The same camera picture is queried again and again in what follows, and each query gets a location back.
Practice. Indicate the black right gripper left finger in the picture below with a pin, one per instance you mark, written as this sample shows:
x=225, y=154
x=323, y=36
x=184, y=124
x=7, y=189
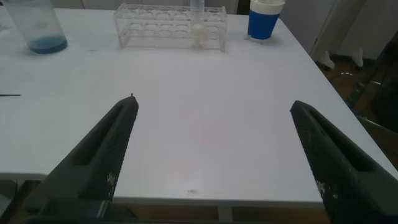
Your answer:
x=93, y=161

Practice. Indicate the test tube with yellowish liquid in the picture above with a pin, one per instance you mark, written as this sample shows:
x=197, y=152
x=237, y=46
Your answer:
x=197, y=31

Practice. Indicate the thin black stick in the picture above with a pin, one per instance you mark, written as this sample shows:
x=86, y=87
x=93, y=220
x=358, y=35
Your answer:
x=9, y=95

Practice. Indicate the metal stand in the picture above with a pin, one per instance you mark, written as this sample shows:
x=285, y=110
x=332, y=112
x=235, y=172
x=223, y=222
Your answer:
x=360, y=87

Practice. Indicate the clear plastic beaker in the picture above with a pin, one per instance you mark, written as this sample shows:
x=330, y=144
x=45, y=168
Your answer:
x=40, y=31

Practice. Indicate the clear acrylic tube rack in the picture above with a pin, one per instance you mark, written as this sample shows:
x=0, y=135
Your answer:
x=161, y=28

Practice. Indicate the blue white paper cup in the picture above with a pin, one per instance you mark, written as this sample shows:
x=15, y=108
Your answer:
x=262, y=25

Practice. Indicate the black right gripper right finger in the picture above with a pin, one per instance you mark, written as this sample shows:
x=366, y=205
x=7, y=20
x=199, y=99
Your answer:
x=342, y=174

